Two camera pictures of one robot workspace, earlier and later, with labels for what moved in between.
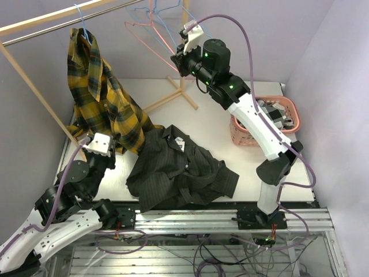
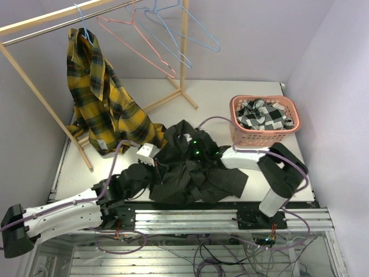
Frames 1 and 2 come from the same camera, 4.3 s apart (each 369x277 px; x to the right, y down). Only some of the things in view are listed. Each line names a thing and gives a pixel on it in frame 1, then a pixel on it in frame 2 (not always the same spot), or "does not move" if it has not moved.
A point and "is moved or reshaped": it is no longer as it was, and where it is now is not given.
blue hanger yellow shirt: [85, 32] does not move
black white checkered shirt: [276, 113] does not move
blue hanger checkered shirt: [149, 36] to [189, 67]
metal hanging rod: [69, 22] does not move
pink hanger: [151, 23] to [132, 22]
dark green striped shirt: [173, 169] is moved or reshaped
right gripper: [180, 59] to [191, 146]
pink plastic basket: [281, 112] does not move
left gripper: [111, 160] to [158, 170]
